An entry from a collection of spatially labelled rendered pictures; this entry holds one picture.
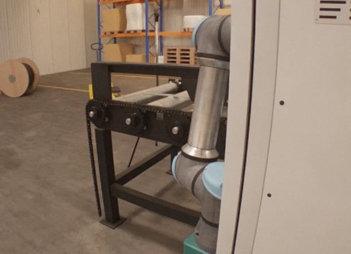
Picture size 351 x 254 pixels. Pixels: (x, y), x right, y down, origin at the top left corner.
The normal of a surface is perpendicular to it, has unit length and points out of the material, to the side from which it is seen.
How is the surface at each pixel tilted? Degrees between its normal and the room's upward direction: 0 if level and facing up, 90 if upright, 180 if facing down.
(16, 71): 90
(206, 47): 81
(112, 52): 90
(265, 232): 90
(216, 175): 8
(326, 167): 90
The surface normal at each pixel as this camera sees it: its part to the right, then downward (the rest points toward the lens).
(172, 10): -0.51, 0.26
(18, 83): -0.03, 0.29
